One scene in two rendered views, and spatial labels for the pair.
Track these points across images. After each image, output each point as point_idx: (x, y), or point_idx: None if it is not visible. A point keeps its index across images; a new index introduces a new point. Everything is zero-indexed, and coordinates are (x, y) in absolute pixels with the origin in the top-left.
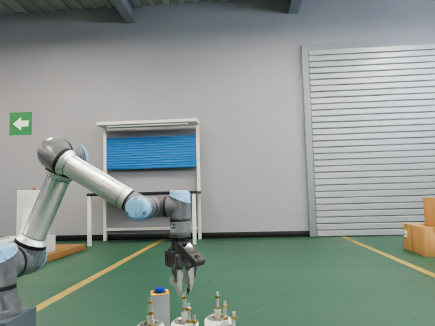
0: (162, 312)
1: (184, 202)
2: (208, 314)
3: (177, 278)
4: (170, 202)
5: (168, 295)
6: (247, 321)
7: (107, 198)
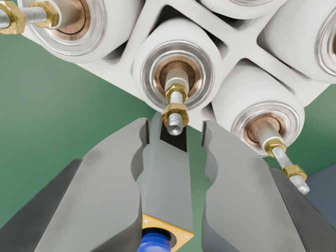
0: (166, 178)
1: None
2: (9, 210)
3: (279, 190)
4: None
5: (146, 211)
6: None
7: None
